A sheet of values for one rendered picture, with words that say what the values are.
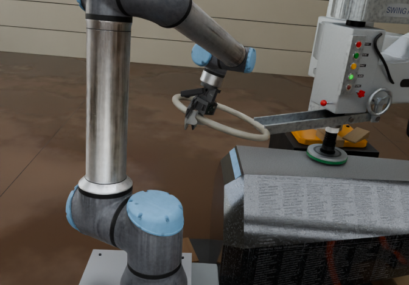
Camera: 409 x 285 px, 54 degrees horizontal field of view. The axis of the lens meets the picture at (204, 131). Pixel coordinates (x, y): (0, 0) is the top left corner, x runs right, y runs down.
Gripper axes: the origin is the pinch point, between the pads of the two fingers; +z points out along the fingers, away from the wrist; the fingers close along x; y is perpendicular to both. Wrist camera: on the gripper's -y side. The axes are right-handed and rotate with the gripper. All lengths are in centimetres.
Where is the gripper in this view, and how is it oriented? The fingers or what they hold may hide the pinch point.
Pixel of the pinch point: (188, 126)
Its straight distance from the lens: 169.9
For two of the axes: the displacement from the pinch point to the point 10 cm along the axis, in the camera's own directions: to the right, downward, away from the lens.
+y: 7.4, 4.4, -5.1
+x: 5.7, 0.1, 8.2
